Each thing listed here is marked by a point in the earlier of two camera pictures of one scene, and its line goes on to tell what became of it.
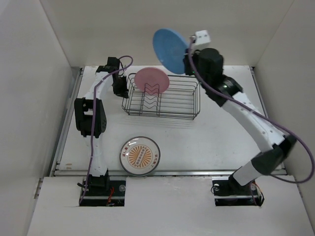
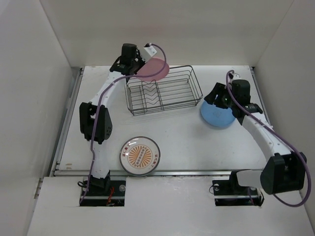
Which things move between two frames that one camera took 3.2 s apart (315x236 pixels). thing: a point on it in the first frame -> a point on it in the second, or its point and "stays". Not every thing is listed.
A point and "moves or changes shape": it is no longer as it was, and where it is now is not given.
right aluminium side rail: x=264 y=104 stays
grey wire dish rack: x=162 y=96 moves or changes shape
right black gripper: x=187 y=69 -> x=210 y=97
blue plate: x=170 y=46 -> x=217 y=116
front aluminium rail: x=84 y=172 stays
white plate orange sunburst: x=140 y=155 stays
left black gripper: x=122 y=92 -> x=142 y=61
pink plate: x=151 y=80 -> x=152 y=66
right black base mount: x=228 y=191 stays
